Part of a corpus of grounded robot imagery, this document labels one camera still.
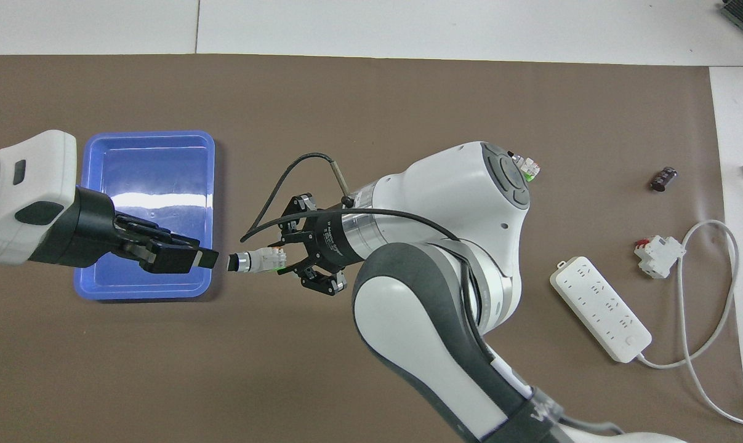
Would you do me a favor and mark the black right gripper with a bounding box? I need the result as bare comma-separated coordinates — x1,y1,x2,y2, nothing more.
277,193,358,298

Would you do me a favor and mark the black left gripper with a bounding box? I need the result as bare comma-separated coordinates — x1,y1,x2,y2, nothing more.
28,186,220,275

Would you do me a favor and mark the blue plastic tray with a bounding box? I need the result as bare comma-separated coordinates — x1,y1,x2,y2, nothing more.
74,130,216,301

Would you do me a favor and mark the brown table mat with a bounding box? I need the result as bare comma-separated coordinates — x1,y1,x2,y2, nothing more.
0,54,743,443

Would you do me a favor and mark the white power strip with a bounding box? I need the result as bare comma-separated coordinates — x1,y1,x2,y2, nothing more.
550,257,653,364

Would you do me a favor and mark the white red circuit breaker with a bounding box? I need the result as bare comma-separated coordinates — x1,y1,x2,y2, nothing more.
633,236,687,279

